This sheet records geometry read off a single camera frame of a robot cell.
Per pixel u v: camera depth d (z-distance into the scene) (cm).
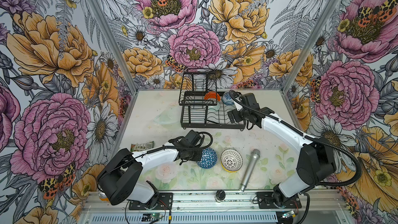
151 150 52
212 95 108
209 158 87
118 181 42
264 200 74
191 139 69
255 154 85
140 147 89
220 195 67
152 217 72
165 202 74
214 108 107
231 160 83
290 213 71
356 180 41
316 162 44
